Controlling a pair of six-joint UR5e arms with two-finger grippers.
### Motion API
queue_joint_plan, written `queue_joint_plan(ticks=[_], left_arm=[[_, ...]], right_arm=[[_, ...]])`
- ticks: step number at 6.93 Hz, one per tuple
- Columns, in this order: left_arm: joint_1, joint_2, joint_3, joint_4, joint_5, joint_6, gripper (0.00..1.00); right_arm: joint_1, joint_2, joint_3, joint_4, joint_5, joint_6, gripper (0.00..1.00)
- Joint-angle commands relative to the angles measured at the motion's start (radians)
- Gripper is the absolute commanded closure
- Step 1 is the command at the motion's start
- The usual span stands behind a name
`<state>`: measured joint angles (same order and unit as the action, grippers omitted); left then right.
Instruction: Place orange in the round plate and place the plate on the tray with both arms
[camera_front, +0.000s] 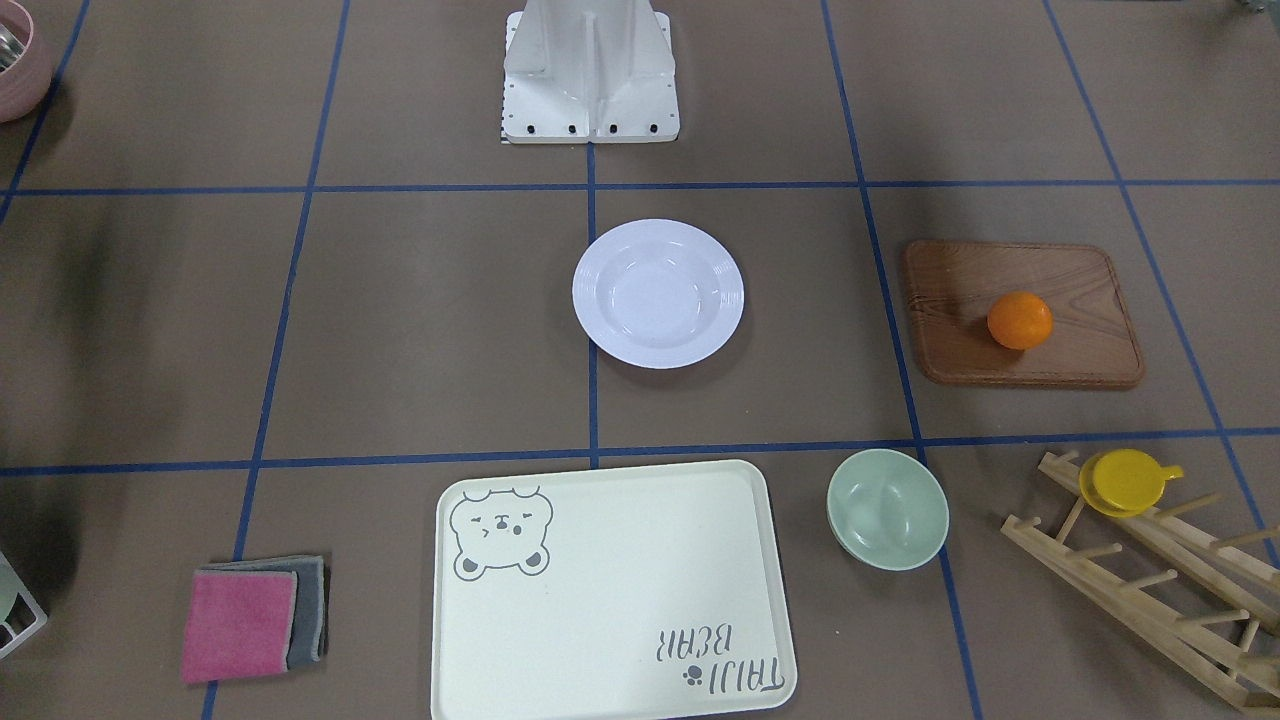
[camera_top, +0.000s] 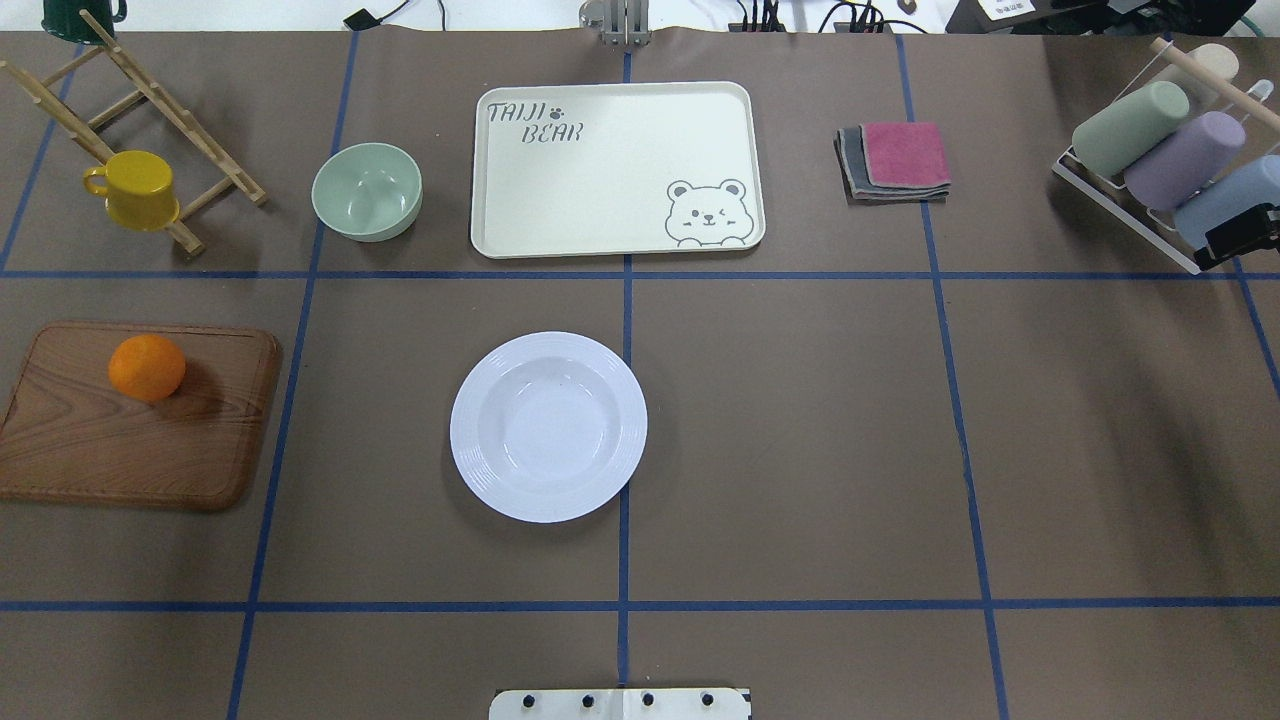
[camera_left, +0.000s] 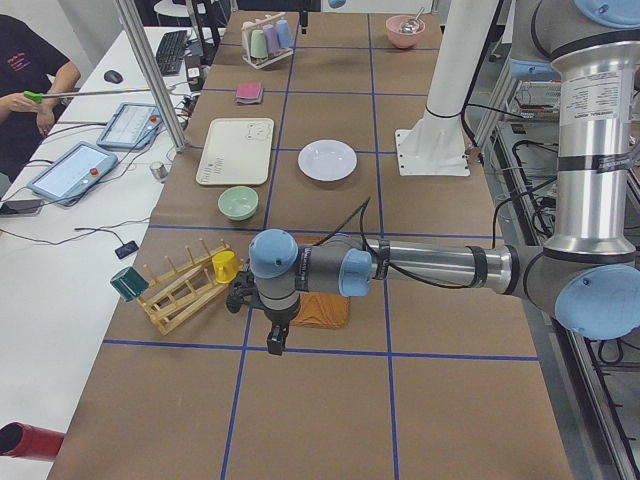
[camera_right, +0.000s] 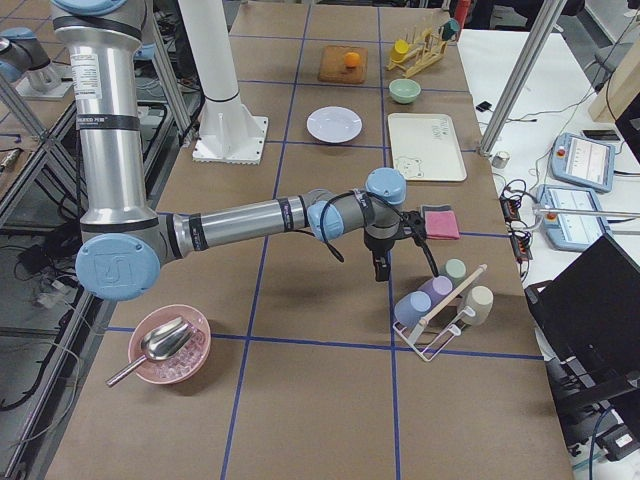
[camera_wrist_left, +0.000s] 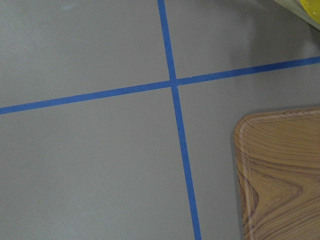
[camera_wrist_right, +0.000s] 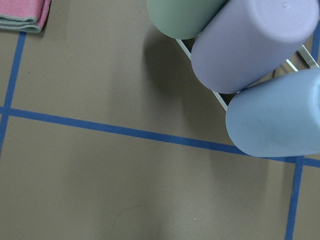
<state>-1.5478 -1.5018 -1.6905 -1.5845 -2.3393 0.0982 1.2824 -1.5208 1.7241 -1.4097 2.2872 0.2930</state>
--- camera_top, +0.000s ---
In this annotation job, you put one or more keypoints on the orange fruit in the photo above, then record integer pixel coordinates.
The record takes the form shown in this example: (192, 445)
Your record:
(147, 367)

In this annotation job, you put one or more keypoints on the cream bear tray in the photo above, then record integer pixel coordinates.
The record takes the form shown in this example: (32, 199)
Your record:
(592, 170)

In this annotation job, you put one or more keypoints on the brown wooden tray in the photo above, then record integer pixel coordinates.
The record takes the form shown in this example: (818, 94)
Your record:
(69, 437)

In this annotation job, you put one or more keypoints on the white round plate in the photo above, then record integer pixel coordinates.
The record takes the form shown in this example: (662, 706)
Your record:
(548, 427)

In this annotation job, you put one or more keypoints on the grey folded cloth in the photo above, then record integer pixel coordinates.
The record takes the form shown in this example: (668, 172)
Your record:
(850, 153)

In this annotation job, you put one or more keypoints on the pale green bowl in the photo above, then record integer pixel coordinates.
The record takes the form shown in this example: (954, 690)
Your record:
(370, 192)

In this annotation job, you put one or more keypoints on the pink folded cloth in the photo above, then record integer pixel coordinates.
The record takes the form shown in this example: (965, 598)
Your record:
(905, 155)

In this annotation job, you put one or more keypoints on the green tumbler cup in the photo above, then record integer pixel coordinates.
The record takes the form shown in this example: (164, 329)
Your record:
(1117, 136)

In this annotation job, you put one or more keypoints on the yellow mug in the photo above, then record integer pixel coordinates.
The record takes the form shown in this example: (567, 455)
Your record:
(137, 190)

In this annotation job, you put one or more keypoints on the purple tumbler cup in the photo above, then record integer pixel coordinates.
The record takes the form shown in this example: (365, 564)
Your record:
(1178, 167)

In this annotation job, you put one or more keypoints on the blue tumbler cup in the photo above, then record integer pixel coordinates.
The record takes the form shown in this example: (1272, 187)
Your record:
(1253, 184)

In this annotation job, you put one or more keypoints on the cream tumbler cup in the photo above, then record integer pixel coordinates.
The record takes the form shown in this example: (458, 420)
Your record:
(1218, 59)

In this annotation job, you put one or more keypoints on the wooden drying rack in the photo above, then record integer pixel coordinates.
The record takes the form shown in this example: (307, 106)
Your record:
(146, 89)

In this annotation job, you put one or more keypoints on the dark green mug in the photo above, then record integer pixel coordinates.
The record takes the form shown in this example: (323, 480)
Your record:
(83, 22)

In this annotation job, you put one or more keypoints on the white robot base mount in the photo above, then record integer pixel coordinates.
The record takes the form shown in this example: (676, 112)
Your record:
(623, 703)

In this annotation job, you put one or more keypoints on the white wire cup rack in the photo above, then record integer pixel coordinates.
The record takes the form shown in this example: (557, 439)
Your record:
(1250, 98)

